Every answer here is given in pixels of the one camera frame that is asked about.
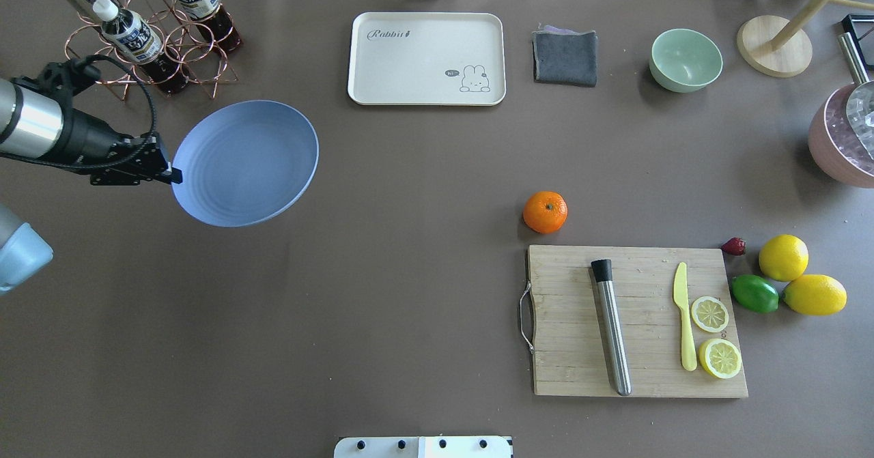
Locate black gripper body plate side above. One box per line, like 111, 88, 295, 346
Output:
90, 134, 172, 186

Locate blue round plate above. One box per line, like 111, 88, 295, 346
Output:
172, 100, 320, 227

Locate orange mandarin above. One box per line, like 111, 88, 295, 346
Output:
522, 190, 569, 234

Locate robot arm at plate side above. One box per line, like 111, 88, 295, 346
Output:
1, 55, 183, 186

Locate tea bottle front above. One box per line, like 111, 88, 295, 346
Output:
91, 0, 188, 94

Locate tea bottle right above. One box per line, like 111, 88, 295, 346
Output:
177, 0, 242, 54

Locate cream rabbit tray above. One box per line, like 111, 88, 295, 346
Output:
347, 12, 507, 106

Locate grey folded cloth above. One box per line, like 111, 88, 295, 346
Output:
533, 25, 599, 87

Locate wooden cutting board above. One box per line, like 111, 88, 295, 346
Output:
527, 244, 747, 399

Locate steel muddler black tip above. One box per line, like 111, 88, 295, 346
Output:
591, 259, 633, 397

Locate green bowl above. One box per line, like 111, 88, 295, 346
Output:
649, 28, 723, 94

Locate yellow plastic knife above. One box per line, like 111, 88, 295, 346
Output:
673, 262, 697, 371

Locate lemon slice upper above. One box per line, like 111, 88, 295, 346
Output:
690, 296, 730, 333

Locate red strawberry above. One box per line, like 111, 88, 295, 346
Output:
720, 237, 746, 256

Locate lemon half lower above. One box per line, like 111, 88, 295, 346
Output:
697, 338, 742, 378

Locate green lime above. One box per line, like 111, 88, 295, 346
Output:
730, 274, 780, 314

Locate whole lemon upper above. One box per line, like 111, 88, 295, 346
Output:
759, 234, 809, 282

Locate whole lemon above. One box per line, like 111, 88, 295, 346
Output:
759, 234, 809, 282
783, 274, 848, 316

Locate wooden stand with base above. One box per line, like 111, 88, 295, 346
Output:
736, 0, 873, 78

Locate whole lemon lower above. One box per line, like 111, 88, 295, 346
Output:
783, 274, 848, 316

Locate pink pot with lid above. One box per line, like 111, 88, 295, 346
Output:
808, 32, 873, 188

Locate copper wire bottle rack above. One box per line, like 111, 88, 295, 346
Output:
76, 0, 236, 95

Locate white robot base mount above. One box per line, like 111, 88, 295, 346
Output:
333, 435, 514, 457

